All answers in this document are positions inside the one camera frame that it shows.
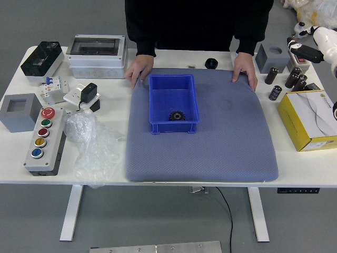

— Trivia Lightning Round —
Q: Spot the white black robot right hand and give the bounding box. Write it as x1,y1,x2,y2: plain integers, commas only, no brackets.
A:
286,22,337,80

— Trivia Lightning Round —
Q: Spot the person's left hand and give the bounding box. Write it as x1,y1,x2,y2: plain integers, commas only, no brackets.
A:
231,52,258,92

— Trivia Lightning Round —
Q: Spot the person's right hand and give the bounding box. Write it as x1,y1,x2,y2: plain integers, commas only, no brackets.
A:
124,54,155,90

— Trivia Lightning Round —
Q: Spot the big black gear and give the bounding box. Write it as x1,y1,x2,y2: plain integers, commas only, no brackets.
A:
168,110,186,122

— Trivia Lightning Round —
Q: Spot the grey-blue padded mat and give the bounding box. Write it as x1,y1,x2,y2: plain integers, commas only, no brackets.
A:
125,67,280,182

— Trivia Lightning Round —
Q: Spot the grey box with round hole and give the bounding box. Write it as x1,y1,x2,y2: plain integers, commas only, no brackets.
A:
254,43,291,74

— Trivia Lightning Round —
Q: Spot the blue plastic box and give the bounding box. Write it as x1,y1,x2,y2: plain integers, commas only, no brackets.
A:
148,74,201,135

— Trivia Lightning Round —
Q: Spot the yellow white cardboard box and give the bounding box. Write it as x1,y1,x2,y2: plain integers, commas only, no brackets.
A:
276,90,337,152

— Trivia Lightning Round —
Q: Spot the grey five-button control box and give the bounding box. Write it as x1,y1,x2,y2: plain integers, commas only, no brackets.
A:
23,106,67,177

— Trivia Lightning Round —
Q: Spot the white crumpled plastic bag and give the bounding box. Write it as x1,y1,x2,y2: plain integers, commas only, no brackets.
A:
294,0,337,29

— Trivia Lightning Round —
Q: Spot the black power adapter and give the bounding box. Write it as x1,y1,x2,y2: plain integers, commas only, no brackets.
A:
77,82,98,112

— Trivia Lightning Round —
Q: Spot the person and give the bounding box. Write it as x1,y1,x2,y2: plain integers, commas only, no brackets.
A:
124,0,274,57

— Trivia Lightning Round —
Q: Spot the clear plastic bag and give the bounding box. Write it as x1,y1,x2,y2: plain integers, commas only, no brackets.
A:
63,109,126,189

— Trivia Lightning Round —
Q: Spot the white blue circuit breaker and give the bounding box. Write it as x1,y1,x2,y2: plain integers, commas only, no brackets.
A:
39,75,71,105

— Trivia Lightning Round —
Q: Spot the black table control panel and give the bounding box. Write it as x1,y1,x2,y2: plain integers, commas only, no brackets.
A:
276,187,321,194

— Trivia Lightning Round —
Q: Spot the grey block with square recess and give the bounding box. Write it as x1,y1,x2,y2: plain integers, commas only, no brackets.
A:
0,93,43,133

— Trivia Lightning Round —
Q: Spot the white table leg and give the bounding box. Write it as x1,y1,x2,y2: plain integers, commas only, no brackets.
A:
247,187,271,242
59,184,84,242

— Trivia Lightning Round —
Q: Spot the grey red-button switch box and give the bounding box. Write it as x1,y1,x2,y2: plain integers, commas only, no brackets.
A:
286,48,311,73

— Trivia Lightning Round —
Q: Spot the grey enclosure with clear lid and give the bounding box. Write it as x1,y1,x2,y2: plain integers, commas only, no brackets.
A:
67,34,129,80

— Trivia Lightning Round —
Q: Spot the white wall socket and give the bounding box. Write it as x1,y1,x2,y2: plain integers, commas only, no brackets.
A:
63,83,102,111

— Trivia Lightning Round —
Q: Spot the black and white switch box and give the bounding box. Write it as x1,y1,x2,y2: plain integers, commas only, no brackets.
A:
20,41,65,85

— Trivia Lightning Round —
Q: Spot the metal bracket under table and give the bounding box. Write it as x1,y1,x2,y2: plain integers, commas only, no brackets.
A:
188,186,210,194

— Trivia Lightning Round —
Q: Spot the black floor cable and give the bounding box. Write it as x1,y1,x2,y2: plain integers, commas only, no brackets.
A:
215,186,234,253

